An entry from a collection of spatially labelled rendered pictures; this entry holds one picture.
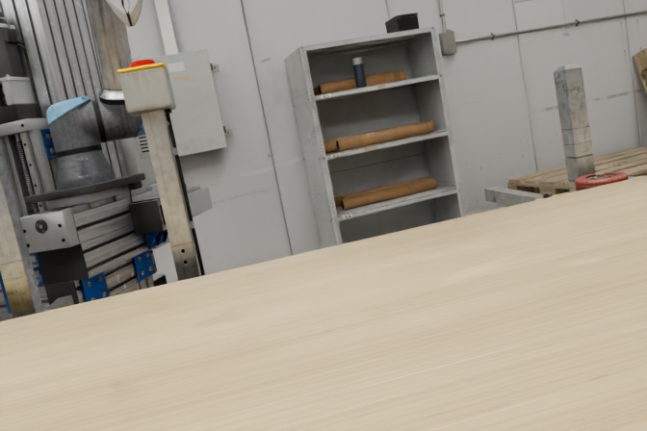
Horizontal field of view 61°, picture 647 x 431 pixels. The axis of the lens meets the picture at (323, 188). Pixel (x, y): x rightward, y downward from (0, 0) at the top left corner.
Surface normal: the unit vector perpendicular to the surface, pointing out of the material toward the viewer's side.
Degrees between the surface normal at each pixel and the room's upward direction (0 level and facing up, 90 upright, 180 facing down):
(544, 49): 90
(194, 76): 90
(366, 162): 90
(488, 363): 0
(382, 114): 90
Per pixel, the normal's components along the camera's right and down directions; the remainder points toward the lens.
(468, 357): -0.18, -0.98
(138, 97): 0.17, 0.08
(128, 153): -0.24, 0.15
